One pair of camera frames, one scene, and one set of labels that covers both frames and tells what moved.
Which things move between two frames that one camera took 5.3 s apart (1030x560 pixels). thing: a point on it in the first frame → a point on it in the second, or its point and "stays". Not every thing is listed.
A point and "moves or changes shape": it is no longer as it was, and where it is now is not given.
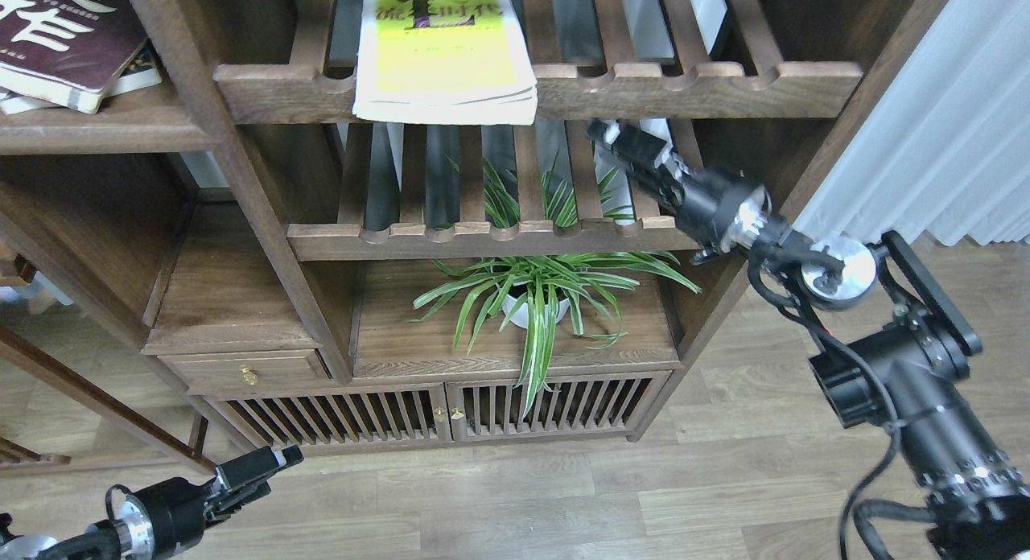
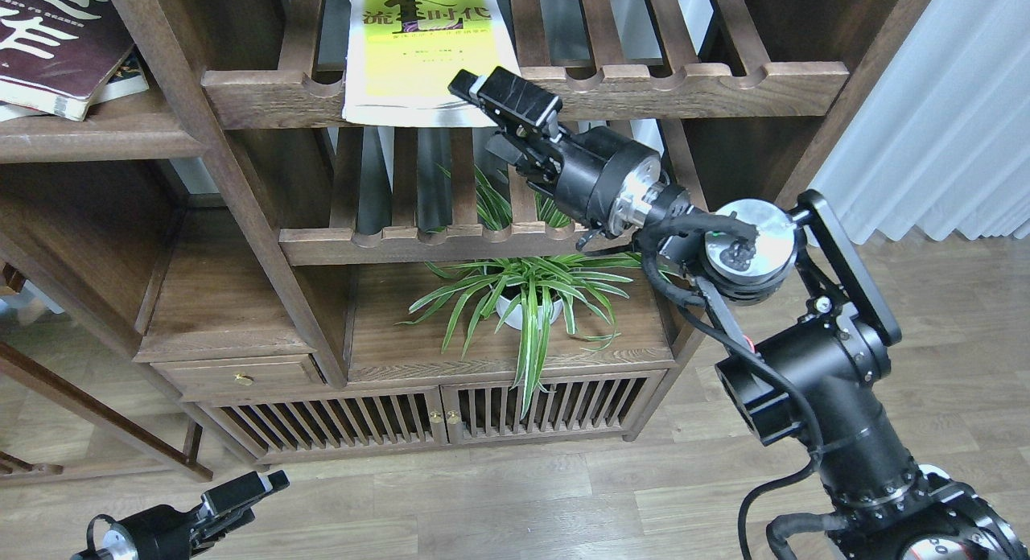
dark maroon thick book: x=64 y=43 stays
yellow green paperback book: x=444 y=51 stays
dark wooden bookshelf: x=237 y=267 stays
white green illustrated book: x=140 y=72 moves or changes shape
